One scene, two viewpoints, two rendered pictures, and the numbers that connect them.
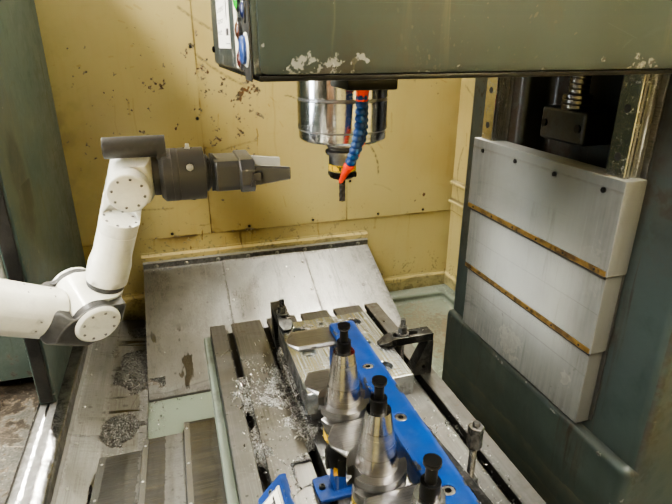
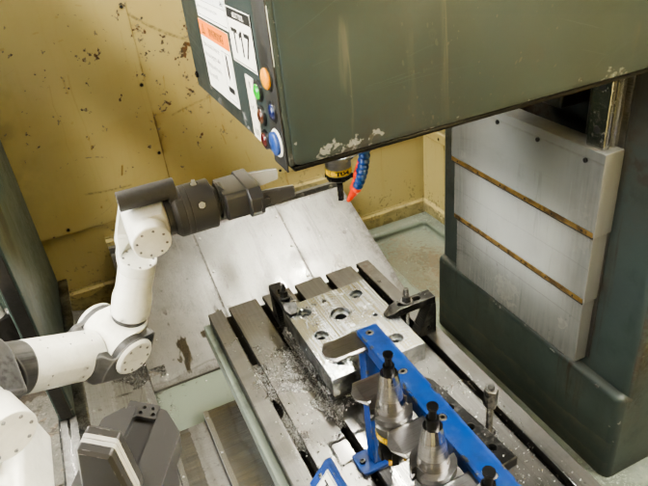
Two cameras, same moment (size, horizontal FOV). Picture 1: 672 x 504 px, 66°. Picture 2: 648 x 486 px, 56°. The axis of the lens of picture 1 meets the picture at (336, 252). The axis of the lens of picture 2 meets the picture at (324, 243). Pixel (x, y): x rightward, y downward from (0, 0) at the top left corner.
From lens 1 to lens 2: 0.31 m
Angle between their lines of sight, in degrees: 10
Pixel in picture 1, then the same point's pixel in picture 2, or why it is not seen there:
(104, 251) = (129, 291)
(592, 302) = (581, 258)
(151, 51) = (79, 19)
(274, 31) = (304, 131)
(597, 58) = (575, 80)
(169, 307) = not seen: hidden behind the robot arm
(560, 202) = (546, 166)
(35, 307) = (80, 357)
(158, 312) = not seen: hidden behind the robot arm
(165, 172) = (180, 214)
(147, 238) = (109, 221)
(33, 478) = not seen: outside the picture
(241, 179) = (252, 207)
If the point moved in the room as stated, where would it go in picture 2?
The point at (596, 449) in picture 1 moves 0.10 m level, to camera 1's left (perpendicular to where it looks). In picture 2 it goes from (594, 382) to (551, 390)
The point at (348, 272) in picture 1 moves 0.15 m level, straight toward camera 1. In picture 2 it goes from (326, 221) to (331, 241)
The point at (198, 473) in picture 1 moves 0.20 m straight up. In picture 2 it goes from (234, 460) to (218, 399)
